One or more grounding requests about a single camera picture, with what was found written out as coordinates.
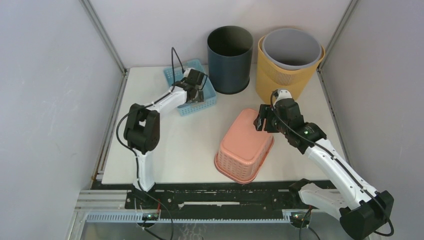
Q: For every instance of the pink plastic basket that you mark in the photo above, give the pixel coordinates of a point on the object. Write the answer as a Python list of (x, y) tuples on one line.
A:
[(243, 149)]

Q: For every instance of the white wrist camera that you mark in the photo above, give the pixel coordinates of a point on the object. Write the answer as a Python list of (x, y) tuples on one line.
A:
[(281, 94), (187, 71)]

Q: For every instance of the yellow perforated bin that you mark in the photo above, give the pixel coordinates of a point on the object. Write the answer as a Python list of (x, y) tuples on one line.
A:
[(270, 77)]

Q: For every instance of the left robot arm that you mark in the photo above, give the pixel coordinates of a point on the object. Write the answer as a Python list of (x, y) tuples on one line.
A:
[(143, 123)]

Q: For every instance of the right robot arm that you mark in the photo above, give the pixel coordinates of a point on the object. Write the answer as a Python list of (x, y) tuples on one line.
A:
[(360, 208)]

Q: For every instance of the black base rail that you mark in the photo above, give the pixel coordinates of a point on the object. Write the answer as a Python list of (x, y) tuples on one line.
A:
[(225, 199)]

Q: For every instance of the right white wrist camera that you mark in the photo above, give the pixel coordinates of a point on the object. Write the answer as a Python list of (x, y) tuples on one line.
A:
[(281, 94)]

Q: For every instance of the dark blue cylindrical bin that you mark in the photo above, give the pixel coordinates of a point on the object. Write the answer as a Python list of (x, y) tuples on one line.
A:
[(229, 58)]

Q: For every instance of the white slotted cable duct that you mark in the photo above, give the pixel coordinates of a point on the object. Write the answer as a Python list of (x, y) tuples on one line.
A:
[(132, 217)]

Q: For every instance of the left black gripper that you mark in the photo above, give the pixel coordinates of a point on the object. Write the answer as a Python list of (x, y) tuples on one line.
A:
[(200, 96)]

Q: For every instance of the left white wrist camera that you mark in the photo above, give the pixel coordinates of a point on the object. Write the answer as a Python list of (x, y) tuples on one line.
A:
[(187, 71)]

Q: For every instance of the blue plastic basket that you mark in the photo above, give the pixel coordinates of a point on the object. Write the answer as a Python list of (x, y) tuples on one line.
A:
[(209, 93)]

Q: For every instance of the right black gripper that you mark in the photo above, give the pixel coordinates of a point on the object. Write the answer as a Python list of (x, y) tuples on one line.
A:
[(265, 112)]

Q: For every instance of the aluminium frame rail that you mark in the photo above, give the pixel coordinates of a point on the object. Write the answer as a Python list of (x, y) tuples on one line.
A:
[(101, 200)]

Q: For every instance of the grey inner bin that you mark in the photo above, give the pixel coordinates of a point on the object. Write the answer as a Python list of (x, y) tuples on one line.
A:
[(291, 48)]

